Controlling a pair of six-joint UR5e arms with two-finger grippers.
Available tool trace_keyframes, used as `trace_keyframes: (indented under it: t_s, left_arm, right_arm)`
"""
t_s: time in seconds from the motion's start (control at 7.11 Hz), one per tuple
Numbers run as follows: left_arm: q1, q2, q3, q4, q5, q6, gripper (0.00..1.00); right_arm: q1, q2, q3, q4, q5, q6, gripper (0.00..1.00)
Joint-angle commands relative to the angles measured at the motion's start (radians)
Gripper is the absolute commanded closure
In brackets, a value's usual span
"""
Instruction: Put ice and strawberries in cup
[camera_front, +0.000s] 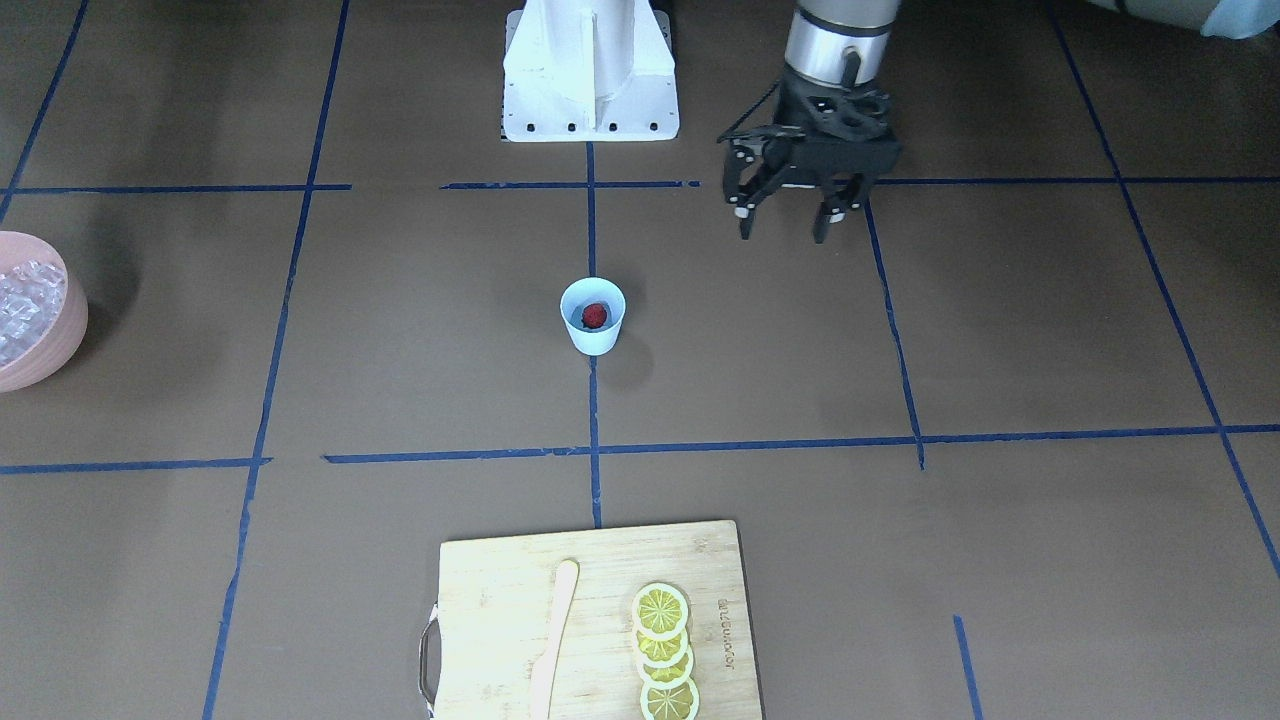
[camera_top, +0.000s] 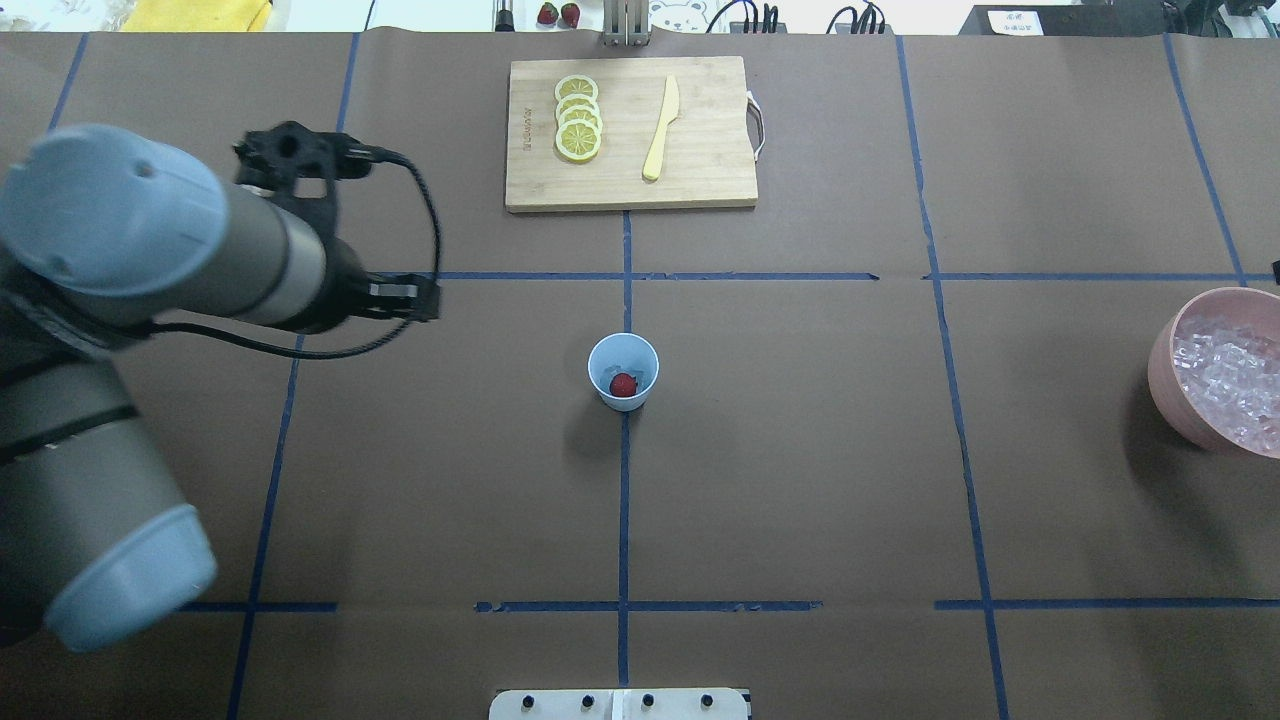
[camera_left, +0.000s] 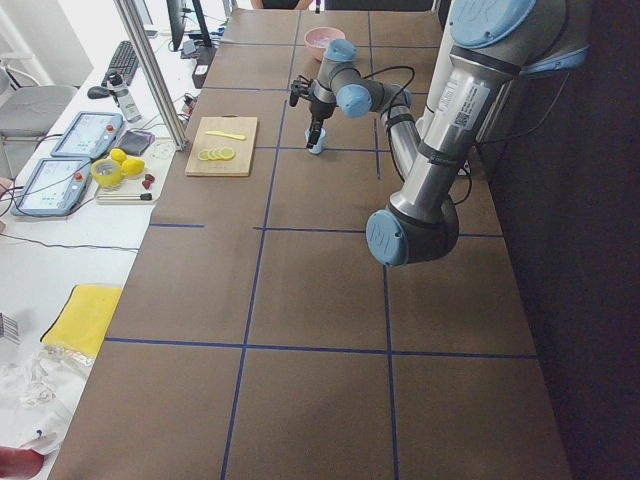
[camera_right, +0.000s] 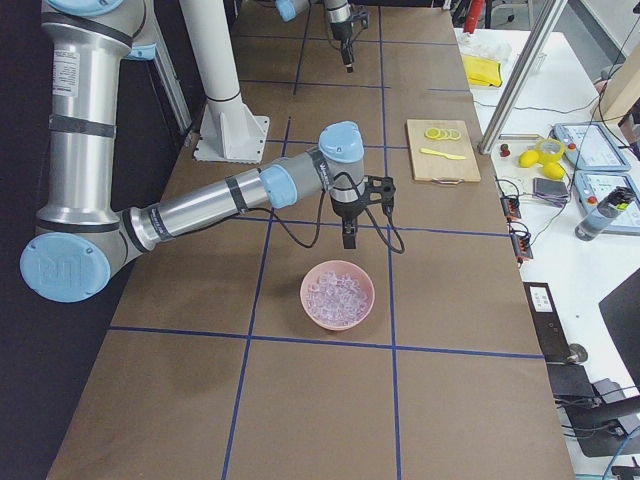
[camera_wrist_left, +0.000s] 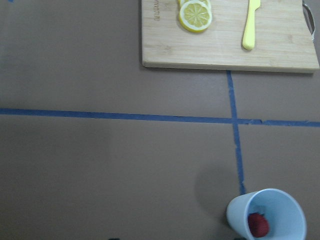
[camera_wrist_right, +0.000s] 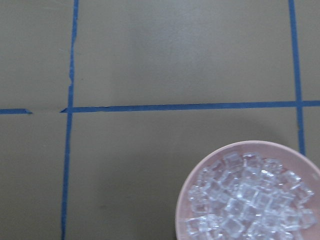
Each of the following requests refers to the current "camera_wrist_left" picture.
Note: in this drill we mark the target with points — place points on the lemon slice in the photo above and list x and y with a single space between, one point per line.
205 2
195 17

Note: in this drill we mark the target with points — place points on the yellow plastic knife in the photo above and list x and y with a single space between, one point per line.
249 34

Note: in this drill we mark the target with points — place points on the light blue cup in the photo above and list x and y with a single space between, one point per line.
285 217

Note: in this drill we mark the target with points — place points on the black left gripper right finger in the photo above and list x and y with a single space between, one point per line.
239 239

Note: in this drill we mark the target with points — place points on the red strawberry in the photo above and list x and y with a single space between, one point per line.
258 225

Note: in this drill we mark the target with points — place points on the wooden cutting board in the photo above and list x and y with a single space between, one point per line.
283 42

